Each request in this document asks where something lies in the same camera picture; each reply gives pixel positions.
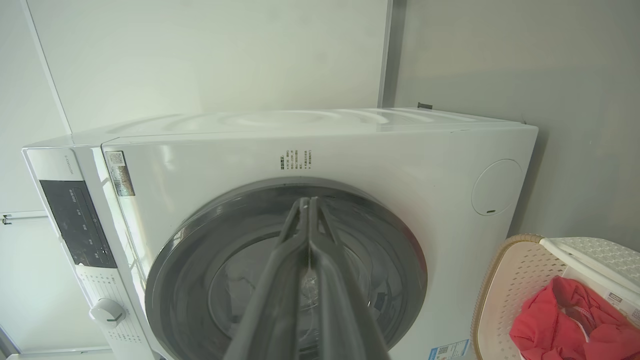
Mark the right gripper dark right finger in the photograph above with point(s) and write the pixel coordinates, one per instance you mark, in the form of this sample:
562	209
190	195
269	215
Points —
345	310

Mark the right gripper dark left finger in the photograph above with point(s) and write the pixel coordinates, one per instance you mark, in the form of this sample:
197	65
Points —
275	310

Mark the cream perforated laundry basket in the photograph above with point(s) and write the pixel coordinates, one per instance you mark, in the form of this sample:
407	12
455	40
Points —
515	280

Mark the round black washing machine door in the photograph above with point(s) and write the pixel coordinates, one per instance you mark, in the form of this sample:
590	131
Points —
200	260

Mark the blue energy label sticker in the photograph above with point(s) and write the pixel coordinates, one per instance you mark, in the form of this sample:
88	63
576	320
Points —
450	349

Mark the small printed text label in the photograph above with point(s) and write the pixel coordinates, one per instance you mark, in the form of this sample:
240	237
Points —
296	160

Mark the white front-load washing machine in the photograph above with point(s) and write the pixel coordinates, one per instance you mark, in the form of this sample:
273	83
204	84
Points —
375	150

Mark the white washer control knob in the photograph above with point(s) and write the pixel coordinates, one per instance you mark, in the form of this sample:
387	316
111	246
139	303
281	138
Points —
107	313

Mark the white round filter cover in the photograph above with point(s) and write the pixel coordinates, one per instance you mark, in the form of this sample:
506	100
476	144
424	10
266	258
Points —
497	187

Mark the red and white garment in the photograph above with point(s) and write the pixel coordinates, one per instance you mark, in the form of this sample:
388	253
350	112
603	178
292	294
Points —
550	325

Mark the silver rectangular sticker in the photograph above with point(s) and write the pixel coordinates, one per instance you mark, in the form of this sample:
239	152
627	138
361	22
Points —
120	174

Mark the black washer control panel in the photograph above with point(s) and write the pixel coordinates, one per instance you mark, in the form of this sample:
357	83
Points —
77	222

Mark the grey vertical wall strip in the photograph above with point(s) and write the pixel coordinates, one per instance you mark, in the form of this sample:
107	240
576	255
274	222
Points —
392	50

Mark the grey horizontal wall rail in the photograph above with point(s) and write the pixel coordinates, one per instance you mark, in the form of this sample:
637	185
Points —
25	216

